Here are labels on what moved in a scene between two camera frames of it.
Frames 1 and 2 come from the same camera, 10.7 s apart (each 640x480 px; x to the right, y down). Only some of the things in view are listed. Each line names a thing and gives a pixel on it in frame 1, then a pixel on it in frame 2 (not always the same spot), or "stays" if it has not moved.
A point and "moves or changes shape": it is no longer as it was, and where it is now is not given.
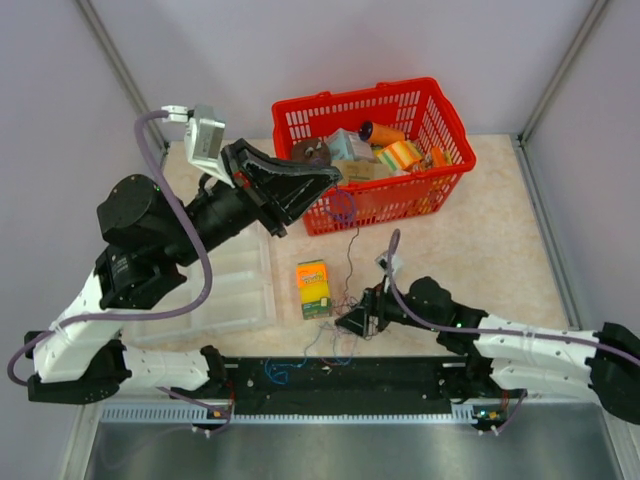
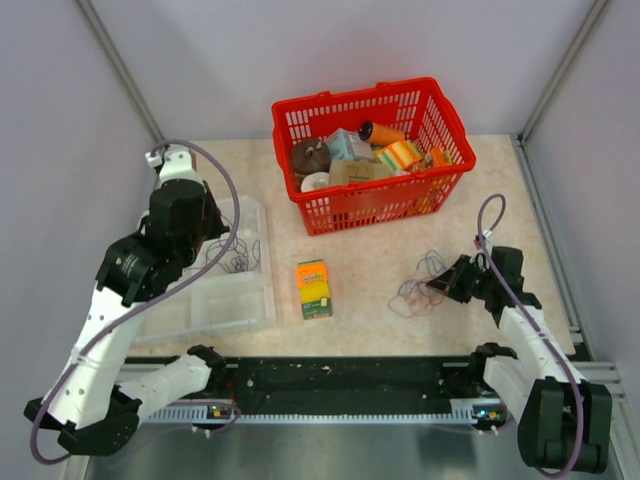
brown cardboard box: x=354 y=169 stays
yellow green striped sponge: x=400 y=155 stays
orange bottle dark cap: x=378 y=134 stays
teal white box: x=347 y=145 stays
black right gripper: x=375 y=303 to x=449 y=282
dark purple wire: x=343 y=208 to x=240 y=259
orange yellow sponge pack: x=313 y=279 stays
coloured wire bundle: x=336 y=340 moves or changes shape
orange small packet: x=437 y=157 stays
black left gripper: x=280 y=201 to x=219 y=225
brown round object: x=311 y=151 stays
